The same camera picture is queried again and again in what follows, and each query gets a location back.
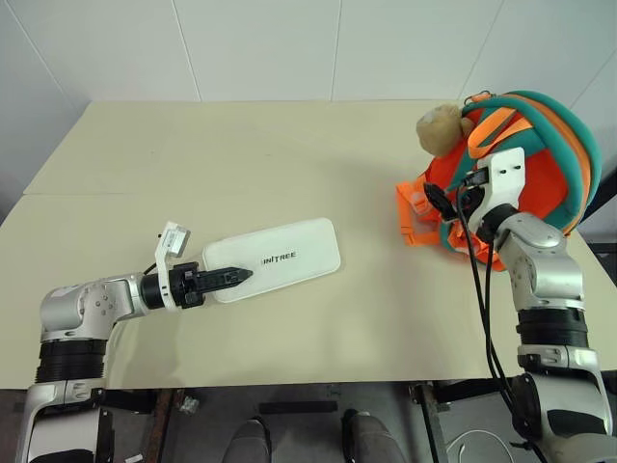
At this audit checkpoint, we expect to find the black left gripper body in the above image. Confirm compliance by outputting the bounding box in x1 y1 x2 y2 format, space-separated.
168 261 207 311

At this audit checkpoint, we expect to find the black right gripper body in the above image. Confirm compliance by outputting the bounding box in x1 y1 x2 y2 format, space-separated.
454 185 484 224

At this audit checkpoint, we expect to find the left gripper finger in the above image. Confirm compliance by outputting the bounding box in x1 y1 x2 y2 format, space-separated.
197 265 255 293

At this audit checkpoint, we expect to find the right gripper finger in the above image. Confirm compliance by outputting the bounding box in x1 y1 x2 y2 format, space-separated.
422 183 457 224
424 181 459 218

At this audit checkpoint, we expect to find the white rectangular box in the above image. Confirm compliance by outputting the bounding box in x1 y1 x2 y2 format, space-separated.
201 217 342 304

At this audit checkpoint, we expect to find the orange and teal backpack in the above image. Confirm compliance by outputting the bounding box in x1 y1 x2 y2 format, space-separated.
394 90 604 265

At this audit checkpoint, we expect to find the tan plush toy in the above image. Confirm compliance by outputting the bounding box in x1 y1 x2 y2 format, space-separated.
416 102 474 157

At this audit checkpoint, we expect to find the rusty metal table leg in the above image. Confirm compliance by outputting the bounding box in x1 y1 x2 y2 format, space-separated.
149 388 175 463

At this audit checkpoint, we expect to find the dark grey rounded shape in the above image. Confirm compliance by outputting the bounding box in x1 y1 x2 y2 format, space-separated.
340 409 407 463
229 417 274 463

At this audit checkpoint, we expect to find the black metal table leg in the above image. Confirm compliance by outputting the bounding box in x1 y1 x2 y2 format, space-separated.
408 380 454 463

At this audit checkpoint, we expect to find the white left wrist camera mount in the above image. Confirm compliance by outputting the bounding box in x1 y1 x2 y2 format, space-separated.
153 220 193 310

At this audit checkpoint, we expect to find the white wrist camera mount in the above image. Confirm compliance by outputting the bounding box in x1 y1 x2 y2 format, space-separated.
465 147 526 237
153 220 193 310

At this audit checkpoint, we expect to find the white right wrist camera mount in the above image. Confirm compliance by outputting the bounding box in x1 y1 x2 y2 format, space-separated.
465 147 526 237

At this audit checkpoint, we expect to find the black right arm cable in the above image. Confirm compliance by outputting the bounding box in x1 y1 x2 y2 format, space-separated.
455 176 536 443

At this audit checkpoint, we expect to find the white cable loop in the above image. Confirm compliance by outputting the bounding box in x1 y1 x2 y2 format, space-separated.
451 427 515 463

